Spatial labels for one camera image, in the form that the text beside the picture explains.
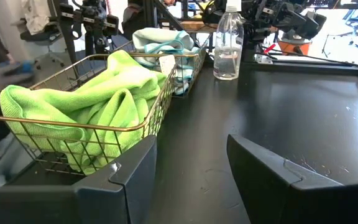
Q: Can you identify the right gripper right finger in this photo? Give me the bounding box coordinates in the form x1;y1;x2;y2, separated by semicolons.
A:
226;133;358;224

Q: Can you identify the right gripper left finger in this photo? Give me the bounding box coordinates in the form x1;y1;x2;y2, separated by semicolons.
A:
0;134;158;224

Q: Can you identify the orange bucket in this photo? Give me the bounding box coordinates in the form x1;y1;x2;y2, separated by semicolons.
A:
277;39;312;56

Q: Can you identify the clear spray bottle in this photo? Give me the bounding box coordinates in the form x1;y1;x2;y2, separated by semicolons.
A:
213;0;245;81

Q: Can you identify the black table mat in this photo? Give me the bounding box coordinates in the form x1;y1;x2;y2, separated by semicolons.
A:
144;60;358;224

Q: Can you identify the white cloth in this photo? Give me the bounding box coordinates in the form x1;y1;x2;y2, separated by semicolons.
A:
21;0;53;35

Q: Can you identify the gold wire basket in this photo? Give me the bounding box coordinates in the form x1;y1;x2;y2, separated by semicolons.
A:
0;52;179;178
113;27;208;98

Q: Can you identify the black clamp device silver rail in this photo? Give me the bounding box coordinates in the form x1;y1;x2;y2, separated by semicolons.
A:
58;0;120;58

